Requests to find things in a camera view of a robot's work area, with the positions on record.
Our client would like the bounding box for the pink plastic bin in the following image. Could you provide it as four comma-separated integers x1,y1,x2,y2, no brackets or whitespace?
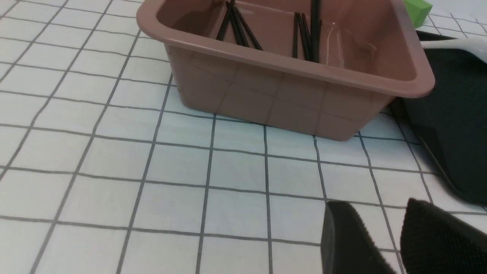
136,0,435,141

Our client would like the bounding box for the black chopstick centre right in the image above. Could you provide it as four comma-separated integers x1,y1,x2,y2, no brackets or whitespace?
292,12,299,59

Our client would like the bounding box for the black chopstick right pair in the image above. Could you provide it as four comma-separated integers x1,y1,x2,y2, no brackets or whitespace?
298,13,313,61

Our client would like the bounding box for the white spoon far left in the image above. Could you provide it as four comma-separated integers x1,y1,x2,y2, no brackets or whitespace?
420,38,487,63

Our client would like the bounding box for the black chopstick upright middle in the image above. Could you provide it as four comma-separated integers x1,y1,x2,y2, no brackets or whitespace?
230,5,245,46

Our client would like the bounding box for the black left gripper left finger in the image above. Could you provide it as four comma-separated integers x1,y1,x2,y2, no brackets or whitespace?
320,201,395,274

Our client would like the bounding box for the green cube block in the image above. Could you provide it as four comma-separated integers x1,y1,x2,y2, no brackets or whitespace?
403,0,433,29

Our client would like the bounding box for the black plastic tray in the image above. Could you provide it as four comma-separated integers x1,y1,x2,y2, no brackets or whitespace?
391,49,486,206

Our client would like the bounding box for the black chopstick leftmost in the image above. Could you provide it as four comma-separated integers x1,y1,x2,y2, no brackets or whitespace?
216,0,234,41

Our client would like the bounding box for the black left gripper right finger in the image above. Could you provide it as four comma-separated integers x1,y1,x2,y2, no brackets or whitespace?
400,198,487,274

